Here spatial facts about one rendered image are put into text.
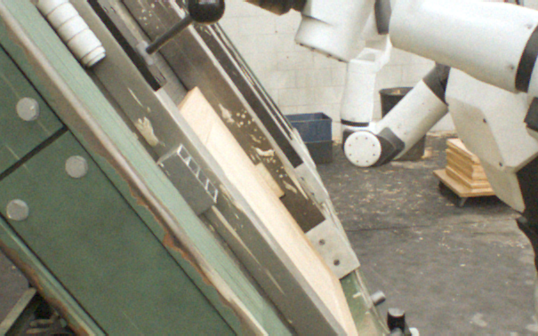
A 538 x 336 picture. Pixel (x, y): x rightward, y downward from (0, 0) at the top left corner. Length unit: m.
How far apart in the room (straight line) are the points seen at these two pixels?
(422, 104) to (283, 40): 5.01
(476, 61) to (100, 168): 0.32
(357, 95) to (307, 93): 5.03
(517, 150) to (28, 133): 0.71
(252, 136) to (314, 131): 4.21
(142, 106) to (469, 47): 0.34
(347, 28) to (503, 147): 0.41
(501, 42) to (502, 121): 0.40
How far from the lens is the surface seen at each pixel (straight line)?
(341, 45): 0.58
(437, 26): 0.52
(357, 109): 1.20
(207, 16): 0.56
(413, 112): 1.19
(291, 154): 1.51
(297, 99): 6.22
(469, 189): 4.17
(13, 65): 0.38
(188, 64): 1.03
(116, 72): 0.62
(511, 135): 0.90
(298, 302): 0.69
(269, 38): 6.13
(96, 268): 0.40
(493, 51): 0.50
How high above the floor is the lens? 1.43
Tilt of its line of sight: 15 degrees down
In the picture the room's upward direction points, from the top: 3 degrees counter-clockwise
